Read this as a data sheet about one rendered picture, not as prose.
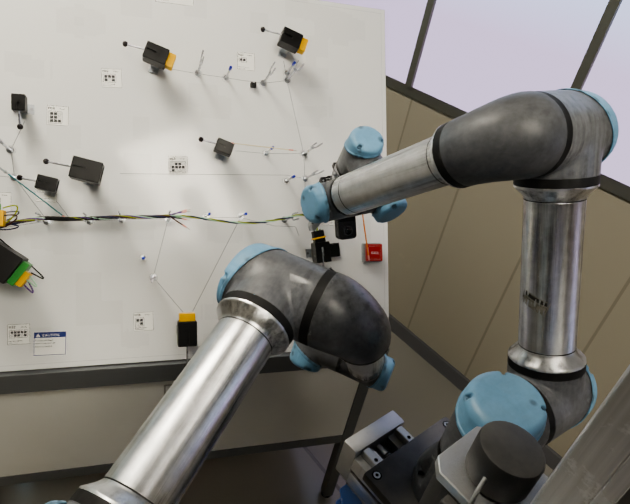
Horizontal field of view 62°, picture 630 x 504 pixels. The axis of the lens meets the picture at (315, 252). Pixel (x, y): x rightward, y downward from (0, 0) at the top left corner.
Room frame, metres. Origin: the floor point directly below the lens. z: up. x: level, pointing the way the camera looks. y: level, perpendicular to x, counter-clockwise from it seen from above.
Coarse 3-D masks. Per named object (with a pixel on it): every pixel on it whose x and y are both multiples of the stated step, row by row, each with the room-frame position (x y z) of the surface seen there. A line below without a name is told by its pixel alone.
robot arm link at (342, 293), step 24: (336, 288) 0.57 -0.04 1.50; (360, 288) 0.59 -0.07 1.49; (336, 312) 0.54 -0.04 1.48; (360, 312) 0.56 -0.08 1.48; (384, 312) 0.61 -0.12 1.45; (312, 336) 0.53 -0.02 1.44; (336, 336) 0.53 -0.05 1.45; (360, 336) 0.54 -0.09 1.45; (384, 336) 0.58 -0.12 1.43; (360, 360) 0.56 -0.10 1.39; (384, 360) 0.80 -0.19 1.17; (384, 384) 0.76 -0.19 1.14
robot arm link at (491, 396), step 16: (480, 384) 0.56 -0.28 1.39; (496, 384) 0.56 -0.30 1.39; (512, 384) 0.57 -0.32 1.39; (528, 384) 0.57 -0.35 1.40; (464, 400) 0.54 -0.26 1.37; (480, 400) 0.53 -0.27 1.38; (496, 400) 0.54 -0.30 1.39; (512, 400) 0.54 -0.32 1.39; (528, 400) 0.54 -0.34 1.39; (544, 400) 0.57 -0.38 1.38; (464, 416) 0.52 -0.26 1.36; (480, 416) 0.51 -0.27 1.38; (496, 416) 0.51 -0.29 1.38; (512, 416) 0.51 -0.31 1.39; (528, 416) 0.52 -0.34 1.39; (544, 416) 0.52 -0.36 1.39; (448, 432) 0.53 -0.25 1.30; (464, 432) 0.51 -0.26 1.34; (544, 432) 0.53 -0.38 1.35
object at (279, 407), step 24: (264, 384) 1.08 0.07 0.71; (288, 384) 1.11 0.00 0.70; (312, 384) 1.14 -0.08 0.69; (336, 384) 1.17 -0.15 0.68; (240, 408) 1.06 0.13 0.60; (264, 408) 1.09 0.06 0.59; (288, 408) 1.12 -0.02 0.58; (312, 408) 1.15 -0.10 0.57; (336, 408) 1.18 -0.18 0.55; (240, 432) 1.07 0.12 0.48; (264, 432) 1.10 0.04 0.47; (288, 432) 1.13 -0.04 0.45; (312, 432) 1.16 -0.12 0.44; (336, 432) 1.19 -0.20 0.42
